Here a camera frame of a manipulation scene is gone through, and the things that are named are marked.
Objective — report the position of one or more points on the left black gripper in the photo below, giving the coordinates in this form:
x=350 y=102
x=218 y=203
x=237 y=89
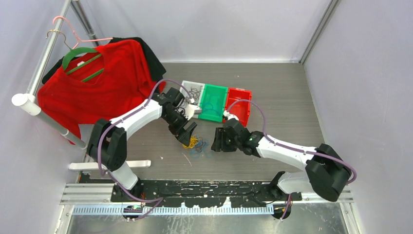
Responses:
x=183 y=137

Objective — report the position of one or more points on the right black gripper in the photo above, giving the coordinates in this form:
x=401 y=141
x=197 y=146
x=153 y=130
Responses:
x=218 y=144

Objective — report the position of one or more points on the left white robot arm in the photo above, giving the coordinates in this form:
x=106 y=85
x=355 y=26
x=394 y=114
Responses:
x=108 y=141

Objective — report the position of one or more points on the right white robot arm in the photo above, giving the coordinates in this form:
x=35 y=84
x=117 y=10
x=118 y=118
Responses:
x=321 y=169

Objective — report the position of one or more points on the red plastic bin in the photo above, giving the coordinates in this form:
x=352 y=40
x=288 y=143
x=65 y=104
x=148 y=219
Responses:
x=240 y=109

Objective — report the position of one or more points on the green plastic bin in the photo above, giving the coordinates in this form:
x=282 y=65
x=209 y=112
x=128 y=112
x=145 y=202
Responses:
x=213 y=102

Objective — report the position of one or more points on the white plastic bin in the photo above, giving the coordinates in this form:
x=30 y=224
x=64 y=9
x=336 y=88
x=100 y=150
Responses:
x=195 y=89

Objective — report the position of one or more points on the black garment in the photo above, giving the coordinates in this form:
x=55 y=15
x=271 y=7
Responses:
x=156 y=68

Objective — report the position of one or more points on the red shirt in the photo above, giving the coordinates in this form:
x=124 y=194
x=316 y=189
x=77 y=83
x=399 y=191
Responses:
x=108 y=87

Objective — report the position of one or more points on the white rack foot bar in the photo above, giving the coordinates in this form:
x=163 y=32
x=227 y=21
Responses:
x=91 y=166

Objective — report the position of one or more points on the green clothes hanger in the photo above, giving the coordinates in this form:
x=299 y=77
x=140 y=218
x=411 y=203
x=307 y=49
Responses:
x=75 y=52

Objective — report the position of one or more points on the pink clothes hanger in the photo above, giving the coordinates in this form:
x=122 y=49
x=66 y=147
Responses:
x=77 y=37

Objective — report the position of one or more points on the metal clothes rack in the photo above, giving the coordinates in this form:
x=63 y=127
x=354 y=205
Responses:
x=27 y=101

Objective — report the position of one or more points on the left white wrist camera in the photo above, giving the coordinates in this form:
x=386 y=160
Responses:
x=192 y=110

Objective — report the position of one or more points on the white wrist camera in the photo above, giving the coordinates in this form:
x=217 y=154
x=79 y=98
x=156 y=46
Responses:
x=228 y=116
x=192 y=110

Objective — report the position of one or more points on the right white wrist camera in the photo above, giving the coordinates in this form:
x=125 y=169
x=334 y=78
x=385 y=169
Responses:
x=228 y=116

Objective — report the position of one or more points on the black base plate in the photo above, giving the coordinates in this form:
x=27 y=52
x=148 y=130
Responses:
x=209 y=194

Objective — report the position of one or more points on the aluminium rail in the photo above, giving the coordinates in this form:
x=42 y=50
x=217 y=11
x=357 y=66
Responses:
x=107 y=199

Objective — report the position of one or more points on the gold wire hanger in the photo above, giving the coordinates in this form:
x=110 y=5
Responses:
x=58 y=33

